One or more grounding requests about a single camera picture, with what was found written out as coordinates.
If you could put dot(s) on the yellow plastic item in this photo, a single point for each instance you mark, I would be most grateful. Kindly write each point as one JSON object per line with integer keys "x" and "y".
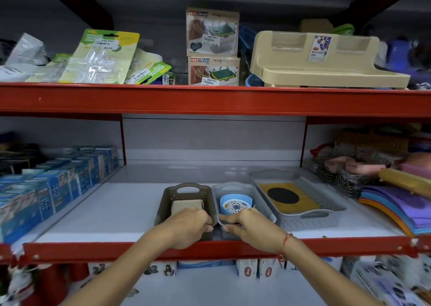
{"x": 407, "y": 179}

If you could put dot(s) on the person's right thumb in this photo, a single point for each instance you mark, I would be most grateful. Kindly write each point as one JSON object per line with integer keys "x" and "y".
{"x": 232, "y": 228}

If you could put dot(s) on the pink plastic item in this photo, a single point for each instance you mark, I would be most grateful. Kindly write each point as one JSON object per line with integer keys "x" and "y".
{"x": 350, "y": 166}

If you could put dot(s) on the beige plastic wall shelf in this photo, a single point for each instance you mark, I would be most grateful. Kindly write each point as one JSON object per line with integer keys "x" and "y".
{"x": 320, "y": 65}

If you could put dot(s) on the person's right forearm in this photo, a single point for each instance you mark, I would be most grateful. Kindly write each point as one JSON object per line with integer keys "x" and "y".
{"x": 323, "y": 275}

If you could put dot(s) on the person's left hand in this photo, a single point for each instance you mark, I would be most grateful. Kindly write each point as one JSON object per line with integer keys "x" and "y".
{"x": 183, "y": 228}

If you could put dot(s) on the stack of colourful mats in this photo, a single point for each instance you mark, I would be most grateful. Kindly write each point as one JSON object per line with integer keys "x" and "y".
{"x": 400, "y": 208}

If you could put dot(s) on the blue round patterned container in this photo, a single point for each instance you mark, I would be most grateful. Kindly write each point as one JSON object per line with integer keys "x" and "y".
{"x": 235, "y": 203}

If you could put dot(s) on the person's left forearm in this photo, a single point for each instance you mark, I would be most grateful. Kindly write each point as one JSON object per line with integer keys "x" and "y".
{"x": 121, "y": 272}

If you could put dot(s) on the clear plastic packet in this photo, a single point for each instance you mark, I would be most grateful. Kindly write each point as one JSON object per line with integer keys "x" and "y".
{"x": 25, "y": 51}

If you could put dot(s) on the soap dispenser box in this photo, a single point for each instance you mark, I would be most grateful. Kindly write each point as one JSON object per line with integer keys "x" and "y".
{"x": 212, "y": 33}
{"x": 213, "y": 71}

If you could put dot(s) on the large grey perforated tray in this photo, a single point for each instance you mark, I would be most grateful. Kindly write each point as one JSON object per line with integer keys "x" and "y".
{"x": 323, "y": 211}

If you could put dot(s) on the brown plastic basket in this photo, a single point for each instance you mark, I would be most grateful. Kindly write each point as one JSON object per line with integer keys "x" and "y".
{"x": 168, "y": 201}

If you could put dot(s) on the yellow mat with black oval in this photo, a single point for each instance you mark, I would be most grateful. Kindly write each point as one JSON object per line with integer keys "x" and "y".
{"x": 303, "y": 203}

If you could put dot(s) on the purple plastic item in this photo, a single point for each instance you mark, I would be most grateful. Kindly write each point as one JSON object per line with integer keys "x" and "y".
{"x": 405, "y": 56}

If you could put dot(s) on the person's left thumb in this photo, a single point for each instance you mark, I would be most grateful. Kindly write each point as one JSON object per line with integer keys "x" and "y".
{"x": 207, "y": 228}

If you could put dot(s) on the dark boxes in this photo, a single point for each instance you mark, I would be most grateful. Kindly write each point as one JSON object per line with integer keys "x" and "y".
{"x": 18, "y": 159}

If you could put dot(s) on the white printed box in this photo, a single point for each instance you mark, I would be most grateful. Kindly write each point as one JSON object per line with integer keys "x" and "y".
{"x": 158, "y": 268}

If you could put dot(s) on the brown cardboard box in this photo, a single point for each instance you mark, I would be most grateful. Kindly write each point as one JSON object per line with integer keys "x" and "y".
{"x": 316, "y": 25}

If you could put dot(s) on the large green blister pack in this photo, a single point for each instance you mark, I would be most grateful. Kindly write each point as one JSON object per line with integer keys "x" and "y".
{"x": 97, "y": 58}

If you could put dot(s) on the red metal shelf rack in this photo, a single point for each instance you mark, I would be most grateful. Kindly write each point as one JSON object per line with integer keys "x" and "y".
{"x": 215, "y": 101}

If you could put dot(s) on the pile of printed boxes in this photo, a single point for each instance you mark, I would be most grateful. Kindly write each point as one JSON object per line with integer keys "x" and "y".
{"x": 390, "y": 280}

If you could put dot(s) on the grey plastic basket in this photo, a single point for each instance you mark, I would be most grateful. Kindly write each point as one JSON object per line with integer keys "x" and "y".
{"x": 259, "y": 211}

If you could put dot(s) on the brown woven basket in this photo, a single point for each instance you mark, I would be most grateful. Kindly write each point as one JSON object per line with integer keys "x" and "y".
{"x": 373, "y": 140}

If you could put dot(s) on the beige plastic soap case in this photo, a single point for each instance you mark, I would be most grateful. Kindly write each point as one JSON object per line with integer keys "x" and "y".
{"x": 187, "y": 204}

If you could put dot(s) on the white small box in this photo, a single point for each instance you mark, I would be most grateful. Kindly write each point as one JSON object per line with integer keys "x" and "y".
{"x": 271, "y": 267}
{"x": 246, "y": 267}

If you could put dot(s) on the row of blue boxes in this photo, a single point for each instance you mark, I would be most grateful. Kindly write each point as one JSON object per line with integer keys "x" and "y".
{"x": 50, "y": 191}

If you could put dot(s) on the small green blister pack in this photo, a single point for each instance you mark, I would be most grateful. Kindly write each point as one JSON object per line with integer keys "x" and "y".
{"x": 150, "y": 73}

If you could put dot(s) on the person's right hand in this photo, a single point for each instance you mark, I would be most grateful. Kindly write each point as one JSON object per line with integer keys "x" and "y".
{"x": 259, "y": 230}

